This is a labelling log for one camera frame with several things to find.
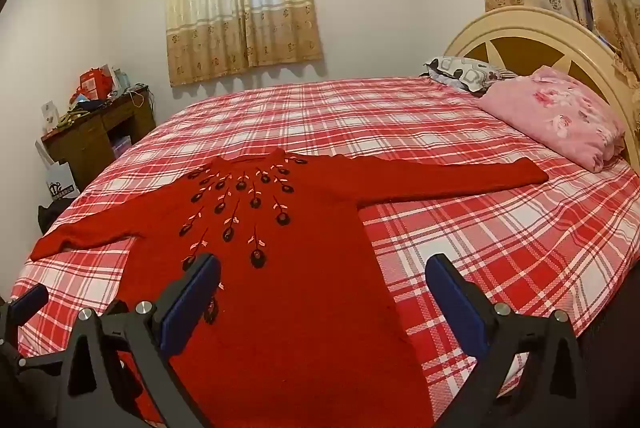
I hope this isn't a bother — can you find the cream wooden headboard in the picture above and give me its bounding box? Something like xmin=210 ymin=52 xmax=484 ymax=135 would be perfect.
xmin=442 ymin=6 xmax=640 ymax=164

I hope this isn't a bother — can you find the black bag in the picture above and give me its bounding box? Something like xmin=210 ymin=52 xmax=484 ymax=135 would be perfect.
xmin=37 ymin=199 xmax=73 ymax=235

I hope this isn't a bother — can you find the clear plastic storage box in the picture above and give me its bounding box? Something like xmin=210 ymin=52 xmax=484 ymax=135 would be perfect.
xmin=110 ymin=135 xmax=133 ymax=160

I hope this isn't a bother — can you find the pink floral pillow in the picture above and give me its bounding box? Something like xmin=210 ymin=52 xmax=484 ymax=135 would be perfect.
xmin=475 ymin=64 xmax=627 ymax=174

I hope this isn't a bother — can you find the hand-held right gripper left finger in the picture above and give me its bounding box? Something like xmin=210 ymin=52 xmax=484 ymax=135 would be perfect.
xmin=55 ymin=252 xmax=222 ymax=428

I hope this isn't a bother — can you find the grey white patterned pillow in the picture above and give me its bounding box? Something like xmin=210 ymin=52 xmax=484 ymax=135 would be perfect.
xmin=422 ymin=56 xmax=518 ymax=95

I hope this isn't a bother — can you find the red knitted sweater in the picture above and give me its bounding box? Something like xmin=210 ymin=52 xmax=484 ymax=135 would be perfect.
xmin=31 ymin=147 xmax=550 ymax=428

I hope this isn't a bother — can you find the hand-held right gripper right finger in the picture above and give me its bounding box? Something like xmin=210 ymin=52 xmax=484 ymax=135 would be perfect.
xmin=424 ymin=253 xmax=589 ymax=428

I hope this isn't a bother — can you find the white card box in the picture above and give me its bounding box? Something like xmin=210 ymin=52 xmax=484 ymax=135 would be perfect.
xmin=41 ymin=101 xmax=61 ymax=135

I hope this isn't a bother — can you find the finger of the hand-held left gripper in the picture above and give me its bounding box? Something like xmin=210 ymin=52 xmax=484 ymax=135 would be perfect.
xmin=15 ymin=353 xmax=71 ymax=378
xmin=0 ymin=283 xmax=50 ymax=345

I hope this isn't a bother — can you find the pale blue bag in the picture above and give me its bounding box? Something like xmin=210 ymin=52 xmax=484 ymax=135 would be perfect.
xmin=111 ymin=67 xmax=135 ymax=95

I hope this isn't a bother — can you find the red gift box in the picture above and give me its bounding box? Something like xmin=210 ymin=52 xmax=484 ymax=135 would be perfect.
xmin=76 ymin=65 xmax=115 ymax=103

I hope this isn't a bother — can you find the white paper bag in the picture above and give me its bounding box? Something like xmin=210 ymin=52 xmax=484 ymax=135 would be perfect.
xmin=45 ymin=161 xmax=79 ymax=200

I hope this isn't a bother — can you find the green yellow cloth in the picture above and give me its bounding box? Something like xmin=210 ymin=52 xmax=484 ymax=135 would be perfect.
xmin=54 ymin=107 xmax=85 ymax=130

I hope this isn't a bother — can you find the red plaid bed sheet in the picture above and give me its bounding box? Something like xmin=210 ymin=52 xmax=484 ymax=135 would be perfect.
xmin=10 ymin=76 xmax=640 ymax=409

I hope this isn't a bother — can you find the brown wooden desk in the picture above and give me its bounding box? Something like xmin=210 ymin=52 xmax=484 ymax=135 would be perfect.
xmin=41 ymin=84 xmax=157 ymax=193

